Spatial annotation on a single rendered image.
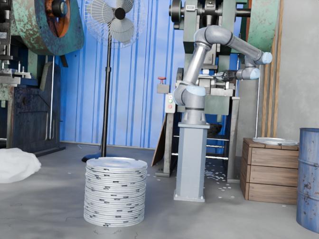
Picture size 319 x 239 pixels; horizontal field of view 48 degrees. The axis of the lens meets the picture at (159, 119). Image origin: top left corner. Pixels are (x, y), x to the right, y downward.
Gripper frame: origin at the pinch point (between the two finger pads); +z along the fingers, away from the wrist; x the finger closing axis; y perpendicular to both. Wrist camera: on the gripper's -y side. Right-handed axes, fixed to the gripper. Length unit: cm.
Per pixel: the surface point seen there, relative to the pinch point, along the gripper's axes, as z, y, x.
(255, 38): -27.2, -5.9, -26.9
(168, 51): 122, -68, -40
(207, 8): 14, -2, -55
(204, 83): 9.6, 4.3, 5.5
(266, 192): -57, 24, 76
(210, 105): 2.0, 5.4, 22.8
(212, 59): 9.0, -4.0, -14.2
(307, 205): -94, 50, 71
